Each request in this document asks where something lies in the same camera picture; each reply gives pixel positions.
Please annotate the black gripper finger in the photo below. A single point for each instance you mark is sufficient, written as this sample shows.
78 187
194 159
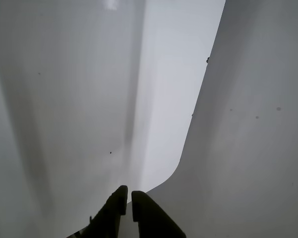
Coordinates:
109 218
154 220

